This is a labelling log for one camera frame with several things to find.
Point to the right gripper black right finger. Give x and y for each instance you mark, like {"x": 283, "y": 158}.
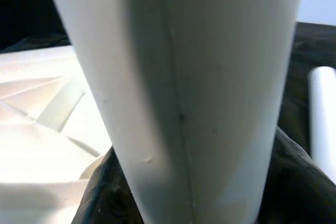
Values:
{"x": 294, "y": 190}

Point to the white plastic table top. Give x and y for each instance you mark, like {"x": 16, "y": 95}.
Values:
{"x": 39, "y": 129}

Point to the white plastic table leg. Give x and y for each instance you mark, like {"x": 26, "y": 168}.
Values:
{"x": 183, "y": 77}
{"x": 321, "y": 116}

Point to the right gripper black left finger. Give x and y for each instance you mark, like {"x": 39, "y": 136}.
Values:
{"x": 110, "y": 195}

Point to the black plastic table cover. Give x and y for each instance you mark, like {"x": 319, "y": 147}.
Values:
{"x": 299, "y": 77}

